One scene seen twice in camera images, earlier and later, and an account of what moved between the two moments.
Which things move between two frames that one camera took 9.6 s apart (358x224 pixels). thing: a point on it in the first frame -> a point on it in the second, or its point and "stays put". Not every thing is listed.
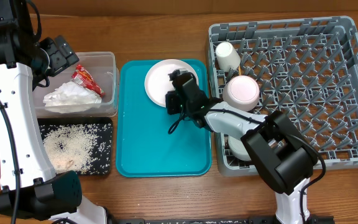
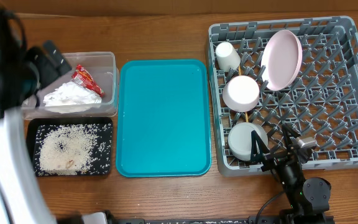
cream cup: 227,57 stays put
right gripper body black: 178,105 -> 275,158
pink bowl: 240,93 stays put
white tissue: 69,98 stays put
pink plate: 157,81 -> 281,60
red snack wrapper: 82,76 stays put
